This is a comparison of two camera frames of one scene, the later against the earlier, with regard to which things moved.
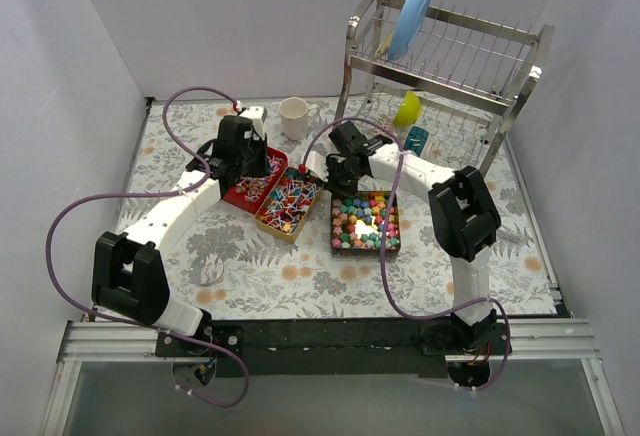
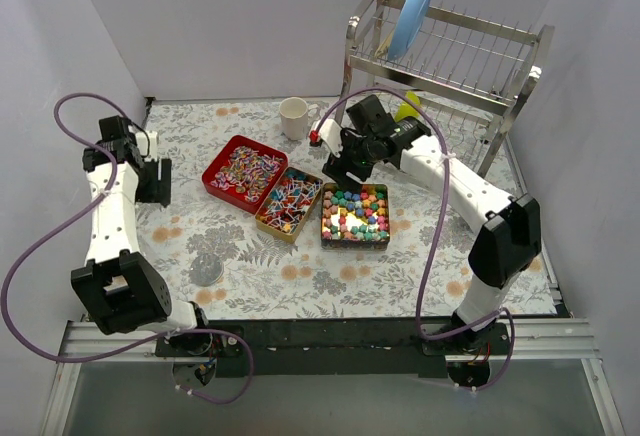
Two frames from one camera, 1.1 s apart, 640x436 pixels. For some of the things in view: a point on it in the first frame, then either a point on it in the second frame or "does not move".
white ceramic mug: (295, 114) does not move
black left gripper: (255, 157) → (157, 182)
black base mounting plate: (293, 347) does not move
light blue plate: (412, 14) does not move
